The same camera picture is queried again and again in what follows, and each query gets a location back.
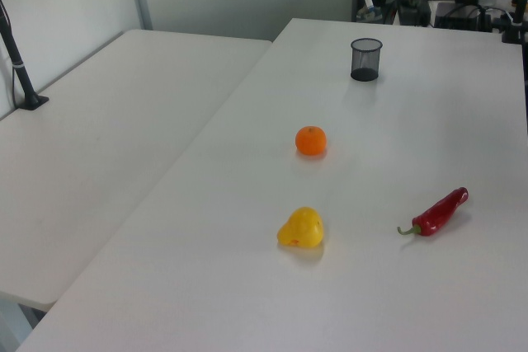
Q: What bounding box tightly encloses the black mesh pen cup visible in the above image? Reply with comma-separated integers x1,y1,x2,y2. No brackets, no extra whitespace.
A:
350,37,384,82

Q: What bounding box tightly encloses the orange mandarin fruit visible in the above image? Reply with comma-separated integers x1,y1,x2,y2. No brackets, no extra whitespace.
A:
295,124,328,157

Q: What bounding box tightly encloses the yellow plastic pear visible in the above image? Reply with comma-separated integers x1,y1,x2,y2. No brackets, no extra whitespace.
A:
276,205,325,249

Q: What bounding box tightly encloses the white side table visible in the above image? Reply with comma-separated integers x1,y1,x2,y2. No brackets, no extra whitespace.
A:
0,29,274,313

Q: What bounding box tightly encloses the red chili pepper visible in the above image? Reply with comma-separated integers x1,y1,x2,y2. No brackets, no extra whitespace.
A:
397,186,469,239

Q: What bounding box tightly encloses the black equipment box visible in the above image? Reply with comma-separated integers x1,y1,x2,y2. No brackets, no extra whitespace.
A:
396,0,431,26

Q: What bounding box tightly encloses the black flat device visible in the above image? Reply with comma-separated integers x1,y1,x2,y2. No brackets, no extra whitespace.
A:
433,1,493,32

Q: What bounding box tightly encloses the black pole with base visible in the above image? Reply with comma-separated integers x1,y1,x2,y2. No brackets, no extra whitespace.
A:
0,0,50,111

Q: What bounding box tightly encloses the black camera stand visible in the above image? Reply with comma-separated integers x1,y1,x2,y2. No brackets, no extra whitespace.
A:
500,0,528,45

